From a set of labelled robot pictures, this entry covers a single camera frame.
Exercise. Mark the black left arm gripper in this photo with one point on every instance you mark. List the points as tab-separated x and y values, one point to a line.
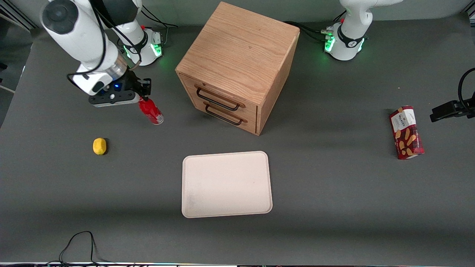
449	109

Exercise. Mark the red coke bottle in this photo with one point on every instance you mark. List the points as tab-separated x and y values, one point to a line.
151	111

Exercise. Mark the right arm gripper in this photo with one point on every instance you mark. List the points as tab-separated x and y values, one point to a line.
130	83

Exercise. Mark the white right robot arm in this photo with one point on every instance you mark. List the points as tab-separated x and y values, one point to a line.
78	33

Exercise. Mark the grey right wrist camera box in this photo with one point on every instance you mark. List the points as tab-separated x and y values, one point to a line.
113	99

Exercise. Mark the wooden drawer front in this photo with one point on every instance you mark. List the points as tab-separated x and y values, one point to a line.
250	124
248	111

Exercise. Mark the yellow lemon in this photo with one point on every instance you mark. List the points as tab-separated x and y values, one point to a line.
99	146

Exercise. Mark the wooden drawer cabinet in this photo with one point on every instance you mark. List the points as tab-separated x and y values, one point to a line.
239	48

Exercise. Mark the red tartan shortbread box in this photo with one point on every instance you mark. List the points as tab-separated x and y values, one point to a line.
406	131

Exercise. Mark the beige plastic tray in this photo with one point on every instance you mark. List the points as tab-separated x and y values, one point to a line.
226	184

